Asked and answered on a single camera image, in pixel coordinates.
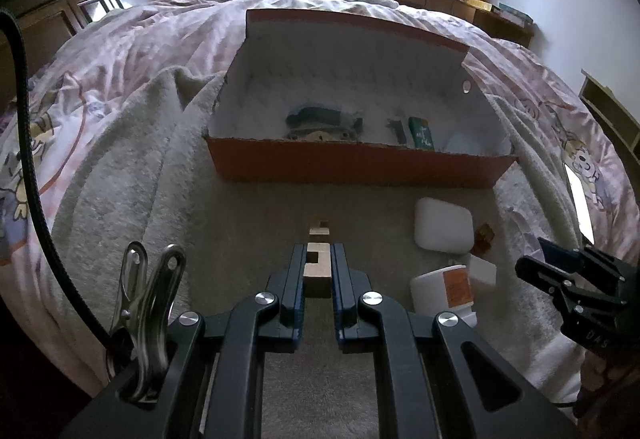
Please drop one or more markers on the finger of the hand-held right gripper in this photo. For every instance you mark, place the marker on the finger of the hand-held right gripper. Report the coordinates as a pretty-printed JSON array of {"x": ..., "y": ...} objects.
[
  {"x": 545, "y": 276},
  {"x": 565, "y": 256}
]

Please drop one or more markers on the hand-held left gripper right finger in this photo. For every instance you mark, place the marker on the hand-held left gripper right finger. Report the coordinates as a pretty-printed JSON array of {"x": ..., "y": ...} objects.
[{"x": 339, "y": 291}]

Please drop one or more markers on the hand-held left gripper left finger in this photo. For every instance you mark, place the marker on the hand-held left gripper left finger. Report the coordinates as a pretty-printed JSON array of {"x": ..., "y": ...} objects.
[{"x": 299, "y": 291}]

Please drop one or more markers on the wooden puzzle block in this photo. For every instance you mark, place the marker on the wooden puzzle block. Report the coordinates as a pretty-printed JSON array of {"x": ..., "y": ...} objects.
[
  {"x": 319, "y": 226},
  {"x": 317, "y": 276}
]

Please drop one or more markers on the small white charger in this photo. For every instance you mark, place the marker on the small white charger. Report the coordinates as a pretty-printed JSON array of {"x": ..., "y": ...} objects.
[{"x": 482, "y": 270}]

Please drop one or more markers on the small brown wooden cube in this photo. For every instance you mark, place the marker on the small brown wooden cube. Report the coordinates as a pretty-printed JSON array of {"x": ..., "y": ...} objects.
[{"x": 485, "y": 239}]

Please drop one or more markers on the white bottle with orange label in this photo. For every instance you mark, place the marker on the white bottle with orange label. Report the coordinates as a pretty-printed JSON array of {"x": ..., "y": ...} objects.
[{"x": 435, "y": 291}]

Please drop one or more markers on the white oval case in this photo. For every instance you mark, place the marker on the white oval case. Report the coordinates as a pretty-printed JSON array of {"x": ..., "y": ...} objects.
[{"x": 442, "y": 224}]

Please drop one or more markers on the orange cardboard box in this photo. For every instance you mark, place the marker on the orange cardboard box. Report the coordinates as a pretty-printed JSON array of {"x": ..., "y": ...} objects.
[{"x": 350, "y": 164}]

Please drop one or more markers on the grey plastic plate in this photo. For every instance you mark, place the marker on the grey plastic plate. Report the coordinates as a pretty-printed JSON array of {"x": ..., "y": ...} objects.
[{"x": 346, "y": 135}]

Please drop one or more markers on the small green box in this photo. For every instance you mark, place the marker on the small green box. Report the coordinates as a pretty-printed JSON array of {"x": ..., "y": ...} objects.
[{"x": 421, "y": 133}]

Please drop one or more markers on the person's right hand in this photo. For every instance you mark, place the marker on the person's right hand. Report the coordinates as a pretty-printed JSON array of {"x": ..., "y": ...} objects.
[{"x": 605, "y": 379}]

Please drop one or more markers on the light wooden shelf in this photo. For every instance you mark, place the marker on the light wooden shelf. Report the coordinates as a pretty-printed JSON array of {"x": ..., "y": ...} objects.
[{"x": 612, "y": 111}]

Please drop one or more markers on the steel spring clip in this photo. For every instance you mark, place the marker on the steel spring clip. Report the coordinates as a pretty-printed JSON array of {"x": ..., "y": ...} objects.
[{"x": 145, "y": 309}]

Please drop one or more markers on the grey terry towel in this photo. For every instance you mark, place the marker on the grey terry towel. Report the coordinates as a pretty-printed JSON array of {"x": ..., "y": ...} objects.
[{"x": 125, "y": 199}]

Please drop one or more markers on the green book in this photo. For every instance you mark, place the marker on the green book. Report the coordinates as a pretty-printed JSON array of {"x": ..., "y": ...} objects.
[{"x": 515, "y": 14}]

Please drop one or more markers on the yellow book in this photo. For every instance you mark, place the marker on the yellow book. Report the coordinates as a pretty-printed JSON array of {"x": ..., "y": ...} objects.
[{"x": 479, "y": 4}]

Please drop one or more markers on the pink printed bedsheet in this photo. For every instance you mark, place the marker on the pink printed bedsheet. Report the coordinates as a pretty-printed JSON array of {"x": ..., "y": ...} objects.
[{"x": 150, "y": 39}]

